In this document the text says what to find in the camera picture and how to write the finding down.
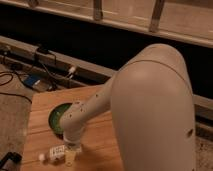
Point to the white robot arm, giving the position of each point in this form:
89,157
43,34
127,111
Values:
153,113

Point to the green ceramic bowl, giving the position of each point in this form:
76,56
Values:
54,118

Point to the blue box on floor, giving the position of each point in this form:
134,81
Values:
31,80

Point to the black power adapter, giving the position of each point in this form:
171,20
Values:
42,50

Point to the white labelled bottle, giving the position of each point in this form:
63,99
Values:
53,155

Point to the black object bottom left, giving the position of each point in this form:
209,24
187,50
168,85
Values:
10,161

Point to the white plug connector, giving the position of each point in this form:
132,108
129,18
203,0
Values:
72,70

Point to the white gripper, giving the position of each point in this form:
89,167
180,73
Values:
71,152

